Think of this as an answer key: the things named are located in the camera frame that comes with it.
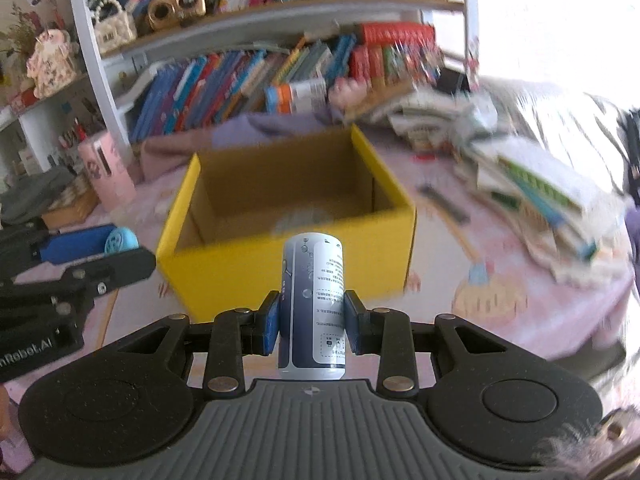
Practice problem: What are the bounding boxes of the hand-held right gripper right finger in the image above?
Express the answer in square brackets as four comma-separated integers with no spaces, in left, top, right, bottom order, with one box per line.
[344,290,530,395]

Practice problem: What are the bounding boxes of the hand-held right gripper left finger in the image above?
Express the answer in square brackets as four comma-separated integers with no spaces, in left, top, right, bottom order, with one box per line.
[100,290,282,395]

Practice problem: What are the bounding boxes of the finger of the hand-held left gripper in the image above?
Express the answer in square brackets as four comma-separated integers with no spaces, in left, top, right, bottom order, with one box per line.
[0,217,118,281]
[0,247,157,321]

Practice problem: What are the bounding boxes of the blue white can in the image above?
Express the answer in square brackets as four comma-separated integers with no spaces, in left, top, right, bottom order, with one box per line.
[277,232,348,380]

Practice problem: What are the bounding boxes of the yellow cardboard box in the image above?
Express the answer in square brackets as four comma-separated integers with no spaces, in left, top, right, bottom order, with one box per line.
[156,124,417,323]

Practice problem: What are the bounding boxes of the wooden chess box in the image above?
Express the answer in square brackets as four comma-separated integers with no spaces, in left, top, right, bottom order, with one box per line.
[42,172,101,231]

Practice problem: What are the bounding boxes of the grey cloth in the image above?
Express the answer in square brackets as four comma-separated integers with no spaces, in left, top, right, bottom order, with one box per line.
[0,165,76,226]

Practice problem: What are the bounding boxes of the pink cylindrical pen holder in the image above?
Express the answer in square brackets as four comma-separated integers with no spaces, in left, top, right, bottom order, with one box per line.
[77,130,137,213]

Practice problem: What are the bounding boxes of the pink checked printed tablecloth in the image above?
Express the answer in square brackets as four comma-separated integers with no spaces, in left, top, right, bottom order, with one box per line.
[0,140,638,411]

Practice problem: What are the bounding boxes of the cup of pens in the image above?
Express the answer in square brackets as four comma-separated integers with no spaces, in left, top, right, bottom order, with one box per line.
[57,117,91,148]

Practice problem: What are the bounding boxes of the black pen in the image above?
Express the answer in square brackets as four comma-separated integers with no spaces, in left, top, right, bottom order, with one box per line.
[417,185,471,223]

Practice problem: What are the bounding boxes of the pink floral doll ornament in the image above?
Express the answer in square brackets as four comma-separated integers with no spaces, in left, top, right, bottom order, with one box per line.
[26,29,81,100]

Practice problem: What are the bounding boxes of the purple cloth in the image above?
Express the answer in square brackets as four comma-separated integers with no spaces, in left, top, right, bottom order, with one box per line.
[132,110,351,181]

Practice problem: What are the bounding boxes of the white bookshelf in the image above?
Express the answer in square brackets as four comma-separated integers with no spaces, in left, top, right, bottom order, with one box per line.
[0,0,481,181]

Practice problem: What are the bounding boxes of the row of colourful leaning books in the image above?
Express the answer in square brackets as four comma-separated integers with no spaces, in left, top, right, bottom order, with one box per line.
[131,35,358,143]

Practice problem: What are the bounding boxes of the white quilted bag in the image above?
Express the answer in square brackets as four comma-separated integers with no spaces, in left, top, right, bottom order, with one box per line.
[91,0,137,55]

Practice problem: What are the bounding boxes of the pile of papers and booklets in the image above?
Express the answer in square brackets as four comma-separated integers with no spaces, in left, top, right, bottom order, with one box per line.
[345,85,631,283]

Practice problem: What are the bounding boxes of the orange white carton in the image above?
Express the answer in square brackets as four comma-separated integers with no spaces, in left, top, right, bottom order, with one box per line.
[265,79,327,100]
[267,95,328,113]

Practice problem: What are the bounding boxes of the pink pig doll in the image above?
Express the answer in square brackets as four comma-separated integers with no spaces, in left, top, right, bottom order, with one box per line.
[327,77,371,111]

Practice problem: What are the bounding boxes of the red thick book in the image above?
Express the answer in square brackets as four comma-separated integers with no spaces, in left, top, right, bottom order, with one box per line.
[350,45,386,81]

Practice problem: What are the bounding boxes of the black phone stand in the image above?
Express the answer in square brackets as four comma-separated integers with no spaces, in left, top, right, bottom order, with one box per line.
[437,67,473,93]

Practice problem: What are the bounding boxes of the colourful spiky decoration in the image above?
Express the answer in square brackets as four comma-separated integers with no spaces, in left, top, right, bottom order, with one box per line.
[382,42,443,86]

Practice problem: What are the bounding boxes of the grey blanket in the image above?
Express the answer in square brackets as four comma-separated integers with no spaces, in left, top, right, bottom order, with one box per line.
[475,75,640,201]

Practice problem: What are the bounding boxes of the red boxed dictionary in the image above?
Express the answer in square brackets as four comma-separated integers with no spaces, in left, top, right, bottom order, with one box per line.
[357,22,436,48]

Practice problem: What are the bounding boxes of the gold camera-shaped ornament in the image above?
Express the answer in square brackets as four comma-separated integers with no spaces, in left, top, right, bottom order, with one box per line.
[146,0,207,31]

